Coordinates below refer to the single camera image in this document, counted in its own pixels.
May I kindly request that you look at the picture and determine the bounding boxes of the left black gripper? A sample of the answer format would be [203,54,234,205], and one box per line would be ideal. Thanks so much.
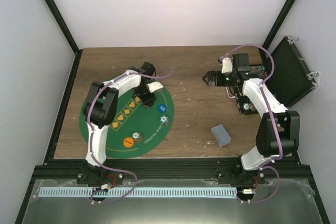
[133,84,156,106]

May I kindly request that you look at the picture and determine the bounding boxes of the blue small blind button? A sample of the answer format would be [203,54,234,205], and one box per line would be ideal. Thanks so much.
[158,104,167,113]

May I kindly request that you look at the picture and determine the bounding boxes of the orange big blind button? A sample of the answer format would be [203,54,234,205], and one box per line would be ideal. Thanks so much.
[123,137,135,148]

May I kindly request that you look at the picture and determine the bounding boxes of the blue playing card deck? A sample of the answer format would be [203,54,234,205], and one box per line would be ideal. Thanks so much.
[211,124,232,147]

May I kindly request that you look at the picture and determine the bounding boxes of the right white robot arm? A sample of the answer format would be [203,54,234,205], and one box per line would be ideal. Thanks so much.
[203,71,300,184]

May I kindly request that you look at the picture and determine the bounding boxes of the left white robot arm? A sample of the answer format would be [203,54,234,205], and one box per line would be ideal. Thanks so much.
[82,62,156,184]

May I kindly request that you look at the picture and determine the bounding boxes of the black poker case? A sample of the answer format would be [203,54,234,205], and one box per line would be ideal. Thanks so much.
[225,36,320,116]

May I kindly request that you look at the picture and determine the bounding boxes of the light blue slotted strip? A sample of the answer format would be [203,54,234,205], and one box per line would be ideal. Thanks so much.
[38,187,237,198]

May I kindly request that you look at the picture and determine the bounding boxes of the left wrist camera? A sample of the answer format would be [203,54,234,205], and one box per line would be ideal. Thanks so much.
[148,81,164,93]

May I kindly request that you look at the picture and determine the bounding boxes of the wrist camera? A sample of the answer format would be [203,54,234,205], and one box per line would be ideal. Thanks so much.
[221,57,233,73]
[148,81,164,93]

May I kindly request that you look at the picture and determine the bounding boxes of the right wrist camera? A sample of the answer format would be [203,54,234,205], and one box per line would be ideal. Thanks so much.
[221,57,233,73]

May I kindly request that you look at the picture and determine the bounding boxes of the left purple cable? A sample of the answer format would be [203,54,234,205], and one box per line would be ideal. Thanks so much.
[86,68,174,205]

